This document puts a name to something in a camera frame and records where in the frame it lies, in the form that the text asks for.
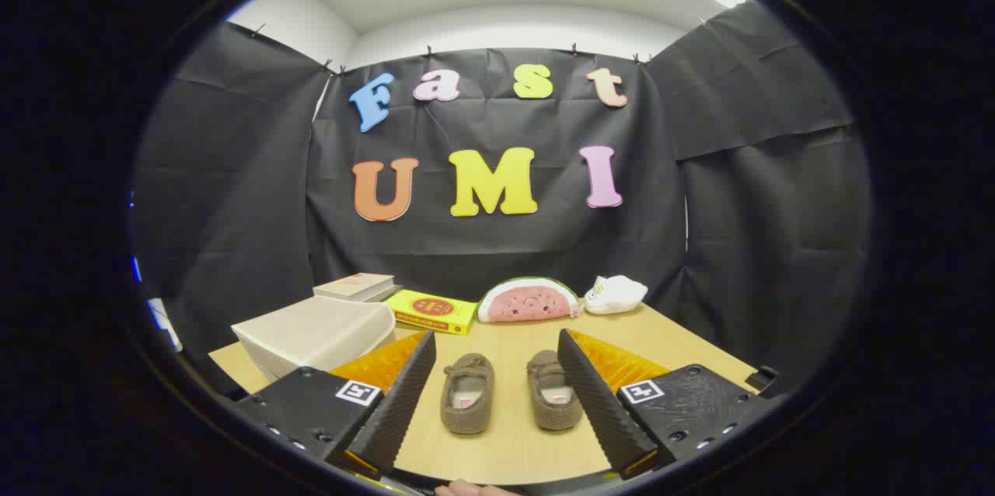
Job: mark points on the white plush toy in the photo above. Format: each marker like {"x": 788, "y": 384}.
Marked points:
{"x": 618, "y": 295}

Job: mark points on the beige cover book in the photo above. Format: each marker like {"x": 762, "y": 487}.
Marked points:
{"x": 354, "y": 286}

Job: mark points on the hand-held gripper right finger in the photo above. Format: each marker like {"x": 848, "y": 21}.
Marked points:
{"x": 598, "y": 410}

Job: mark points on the black backdrop cloth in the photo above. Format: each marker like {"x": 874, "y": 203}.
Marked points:
{"x": 233, "y": 208}

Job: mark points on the white striped object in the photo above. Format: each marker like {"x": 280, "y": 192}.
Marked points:
{"x": 165, "y": 321}

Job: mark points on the brown fuzzy shoe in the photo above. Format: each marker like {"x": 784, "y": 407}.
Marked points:
{"x": 455, "y": 414}
{"x": 544, "y": 414}

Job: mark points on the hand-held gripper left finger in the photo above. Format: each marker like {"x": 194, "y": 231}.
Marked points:
{"x": 400, "y": 403}

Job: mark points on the beige fabric storage box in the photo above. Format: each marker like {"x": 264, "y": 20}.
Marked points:
{"x": 311, "y": 333}

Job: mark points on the yellow book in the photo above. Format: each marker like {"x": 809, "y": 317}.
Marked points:
{"x": 431, "y": 308}

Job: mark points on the watermelon slice plush toy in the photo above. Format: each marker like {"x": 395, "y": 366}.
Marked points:
{"x": 528, "y": 303}

